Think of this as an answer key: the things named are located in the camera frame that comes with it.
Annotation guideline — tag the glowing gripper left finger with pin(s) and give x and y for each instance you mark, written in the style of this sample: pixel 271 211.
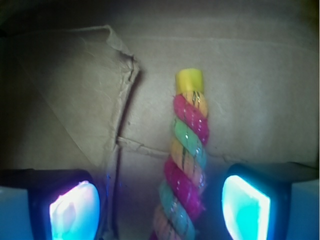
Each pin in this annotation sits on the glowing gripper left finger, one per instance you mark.
pixel 61 204

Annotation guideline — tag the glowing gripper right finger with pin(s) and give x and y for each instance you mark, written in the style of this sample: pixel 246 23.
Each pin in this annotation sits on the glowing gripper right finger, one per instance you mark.
pixel 271 201

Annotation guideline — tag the multicolored twisted rope toy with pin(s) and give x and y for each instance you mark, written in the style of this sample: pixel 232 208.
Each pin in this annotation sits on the multicolored twisted rope toy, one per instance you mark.
pixel 180 193

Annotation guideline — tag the brown paper bag bin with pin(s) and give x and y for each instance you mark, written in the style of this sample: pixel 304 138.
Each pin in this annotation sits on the brown paper bag bin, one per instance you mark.
pixel 90 84

